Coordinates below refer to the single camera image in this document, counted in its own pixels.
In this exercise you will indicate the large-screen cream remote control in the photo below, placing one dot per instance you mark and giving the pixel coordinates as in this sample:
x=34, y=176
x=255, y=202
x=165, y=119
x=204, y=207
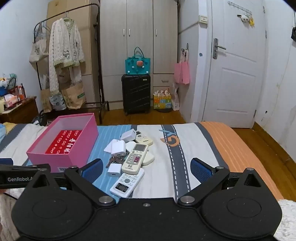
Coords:
x=135, y=158

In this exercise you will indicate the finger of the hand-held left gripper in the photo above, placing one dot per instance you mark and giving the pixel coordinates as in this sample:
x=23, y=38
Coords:
x=6, y=161

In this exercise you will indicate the rounded cream remote control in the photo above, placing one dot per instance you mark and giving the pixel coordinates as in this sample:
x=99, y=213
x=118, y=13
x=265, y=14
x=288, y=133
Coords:
x=148, y=158

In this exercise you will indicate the wall hook rack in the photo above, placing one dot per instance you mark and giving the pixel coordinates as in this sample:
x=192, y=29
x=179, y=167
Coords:
x=240, y=6

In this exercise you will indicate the pink paper bag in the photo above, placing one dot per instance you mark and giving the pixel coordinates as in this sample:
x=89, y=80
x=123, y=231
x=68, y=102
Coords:
x=182, y=73

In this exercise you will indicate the large brown paper bag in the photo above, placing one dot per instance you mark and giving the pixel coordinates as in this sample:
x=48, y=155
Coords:
x=74, y=96

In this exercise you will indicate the cream tote bag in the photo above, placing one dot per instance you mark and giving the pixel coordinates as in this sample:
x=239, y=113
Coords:
x=38, y=51

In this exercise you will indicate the small white charger cube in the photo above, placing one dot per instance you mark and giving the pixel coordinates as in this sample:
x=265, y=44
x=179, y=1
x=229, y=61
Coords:
x=114, y=170

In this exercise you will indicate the teal handbag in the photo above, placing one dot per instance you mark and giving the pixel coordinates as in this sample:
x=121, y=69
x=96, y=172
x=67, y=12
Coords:
x=137, y=66

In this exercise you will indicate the white small-screen remote control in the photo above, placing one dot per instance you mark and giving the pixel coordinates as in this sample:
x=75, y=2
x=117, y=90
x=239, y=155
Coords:
x=126, y=183

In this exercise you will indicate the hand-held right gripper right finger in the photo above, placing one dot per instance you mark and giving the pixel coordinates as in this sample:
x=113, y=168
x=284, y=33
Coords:
x=200, y=170

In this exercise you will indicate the cream yellow remote control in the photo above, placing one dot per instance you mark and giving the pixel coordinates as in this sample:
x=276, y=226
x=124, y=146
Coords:
x=145, y=139

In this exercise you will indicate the white door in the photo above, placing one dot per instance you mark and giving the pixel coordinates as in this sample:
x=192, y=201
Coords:
x=238, y=81

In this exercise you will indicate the narrow brown paper bag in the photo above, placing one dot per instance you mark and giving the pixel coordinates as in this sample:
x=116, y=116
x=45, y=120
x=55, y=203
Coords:
x=46, y=102

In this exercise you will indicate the black bag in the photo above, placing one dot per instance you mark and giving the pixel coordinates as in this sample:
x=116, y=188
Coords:
x=42, y=118

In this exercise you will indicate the black clothes rack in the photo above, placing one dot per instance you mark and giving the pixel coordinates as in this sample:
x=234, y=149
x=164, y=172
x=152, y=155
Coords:
x=98, y=69

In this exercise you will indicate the white knitted cardigan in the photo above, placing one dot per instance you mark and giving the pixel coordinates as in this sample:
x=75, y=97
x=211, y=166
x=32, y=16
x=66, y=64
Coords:
x=66, y=46

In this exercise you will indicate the yellow cloth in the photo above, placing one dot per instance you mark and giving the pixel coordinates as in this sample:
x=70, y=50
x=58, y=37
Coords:
x=9, y=126

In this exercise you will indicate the wall switch box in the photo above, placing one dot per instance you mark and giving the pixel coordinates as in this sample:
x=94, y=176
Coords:
x=203, y=19

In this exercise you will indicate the white fuzzy blanket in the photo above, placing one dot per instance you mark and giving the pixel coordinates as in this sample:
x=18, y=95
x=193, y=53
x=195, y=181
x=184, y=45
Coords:
x=288, y=215

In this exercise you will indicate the black suitcase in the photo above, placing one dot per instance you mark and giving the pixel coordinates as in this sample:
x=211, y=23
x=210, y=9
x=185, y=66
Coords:
x=136, y=95

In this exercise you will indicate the white green plastic bag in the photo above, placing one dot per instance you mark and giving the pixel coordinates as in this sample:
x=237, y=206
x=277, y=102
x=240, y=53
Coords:
x=57, y=102

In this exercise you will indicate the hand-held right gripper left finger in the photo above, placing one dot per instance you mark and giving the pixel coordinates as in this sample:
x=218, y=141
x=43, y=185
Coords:
x=92, y=168

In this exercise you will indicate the pink cardboard box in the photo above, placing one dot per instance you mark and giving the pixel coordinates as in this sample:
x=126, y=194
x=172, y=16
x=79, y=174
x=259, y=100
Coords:
x=74, y=153

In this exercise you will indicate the panda plush toy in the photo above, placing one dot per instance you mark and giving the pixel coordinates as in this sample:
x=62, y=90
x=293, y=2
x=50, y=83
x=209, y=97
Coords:
x=244, y=18

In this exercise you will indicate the large flat cardboard box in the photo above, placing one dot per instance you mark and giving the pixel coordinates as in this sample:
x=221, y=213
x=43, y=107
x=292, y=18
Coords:
x=89, y=46

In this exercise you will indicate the white wardrobe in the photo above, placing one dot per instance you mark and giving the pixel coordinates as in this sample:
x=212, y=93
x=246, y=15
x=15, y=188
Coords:
x=138, y=27

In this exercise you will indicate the tissue box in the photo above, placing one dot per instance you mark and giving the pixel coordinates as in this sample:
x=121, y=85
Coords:
x=11, y=100

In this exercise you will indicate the red patterned box insert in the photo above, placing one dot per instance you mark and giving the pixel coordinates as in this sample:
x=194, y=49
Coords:
x=63, y=142

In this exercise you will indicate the red orange box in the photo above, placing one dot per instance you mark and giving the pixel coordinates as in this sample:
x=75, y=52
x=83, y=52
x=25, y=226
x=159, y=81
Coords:
x=19, y=92

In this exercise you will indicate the colourful gift bag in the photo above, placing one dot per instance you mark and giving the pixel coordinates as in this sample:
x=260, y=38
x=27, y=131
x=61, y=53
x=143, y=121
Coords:
x=161, y=102

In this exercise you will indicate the yellow plush toy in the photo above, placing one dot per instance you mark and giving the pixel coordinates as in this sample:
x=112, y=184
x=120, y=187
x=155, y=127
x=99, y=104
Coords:
x=251, y=21

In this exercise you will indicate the wooden nightstand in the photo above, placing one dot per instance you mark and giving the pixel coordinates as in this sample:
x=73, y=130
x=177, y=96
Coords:
x=20, y=111

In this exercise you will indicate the bunch of keys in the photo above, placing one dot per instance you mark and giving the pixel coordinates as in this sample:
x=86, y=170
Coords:
x=114, y=160

